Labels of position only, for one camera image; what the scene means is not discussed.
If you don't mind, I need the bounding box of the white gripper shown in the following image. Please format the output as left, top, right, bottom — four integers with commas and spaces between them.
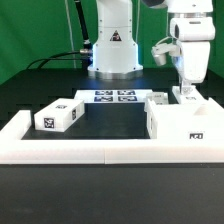
170, 17, 215, 95

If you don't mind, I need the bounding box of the white cabinet door panel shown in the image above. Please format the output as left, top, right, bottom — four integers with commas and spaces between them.
172, 85, 205, 104

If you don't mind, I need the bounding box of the white cabinet body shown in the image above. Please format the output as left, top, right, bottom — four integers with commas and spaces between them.
147, 98, 224, 141

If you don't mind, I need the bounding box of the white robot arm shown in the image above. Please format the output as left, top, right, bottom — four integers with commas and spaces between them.
88, 0, 215, 94

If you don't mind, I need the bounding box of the white cabinet top box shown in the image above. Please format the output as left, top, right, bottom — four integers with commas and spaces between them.
34, 98, 85, 132

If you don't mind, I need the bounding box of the white base tag plate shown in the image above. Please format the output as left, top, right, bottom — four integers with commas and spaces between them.
74, 89, 151, 103

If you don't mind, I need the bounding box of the green backdrop curtain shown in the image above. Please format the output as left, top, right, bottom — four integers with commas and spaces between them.
0, 0, 224, 86

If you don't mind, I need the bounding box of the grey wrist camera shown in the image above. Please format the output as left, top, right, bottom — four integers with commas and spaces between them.
151, 43, 179, 66

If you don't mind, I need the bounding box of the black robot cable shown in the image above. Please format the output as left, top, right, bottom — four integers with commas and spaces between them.
26, 0, 93, 70

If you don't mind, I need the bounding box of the white U-shaped fence frame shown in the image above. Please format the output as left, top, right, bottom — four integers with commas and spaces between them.
0, 110, 224, 164

